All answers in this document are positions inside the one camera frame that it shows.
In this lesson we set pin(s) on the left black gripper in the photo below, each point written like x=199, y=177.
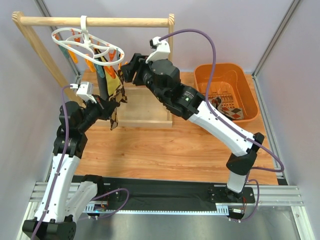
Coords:
x=104, y=107

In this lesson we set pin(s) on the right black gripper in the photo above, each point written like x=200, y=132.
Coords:
x=136, y=72

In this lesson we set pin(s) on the dark brown argyle sock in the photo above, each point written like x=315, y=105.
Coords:
x=115, y=88

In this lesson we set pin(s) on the grey black long sock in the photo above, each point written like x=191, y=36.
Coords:
x=102, y=85

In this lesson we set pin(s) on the white round clip hanger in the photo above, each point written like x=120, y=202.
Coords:
x=91, y=48

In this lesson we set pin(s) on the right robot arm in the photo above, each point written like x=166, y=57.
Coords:
x=162, y=78

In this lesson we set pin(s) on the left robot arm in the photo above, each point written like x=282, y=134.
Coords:
x=57, y=215

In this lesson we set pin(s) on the orange clothes peg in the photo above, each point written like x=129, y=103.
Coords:
x=110, y=71

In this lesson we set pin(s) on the wooden hanging rack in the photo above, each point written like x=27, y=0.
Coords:
x=143, y=112

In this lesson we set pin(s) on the orange plastic basket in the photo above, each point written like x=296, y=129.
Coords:
x=230, y=83

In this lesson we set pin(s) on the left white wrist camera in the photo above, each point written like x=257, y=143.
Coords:
x=84, y=90

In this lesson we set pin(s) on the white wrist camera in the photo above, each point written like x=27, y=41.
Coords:
x=161, y=50
x=84, y=90

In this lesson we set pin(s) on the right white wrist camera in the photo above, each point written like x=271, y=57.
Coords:
x=161, y=50

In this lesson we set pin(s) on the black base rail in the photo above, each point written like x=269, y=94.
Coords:
x=140, y=195

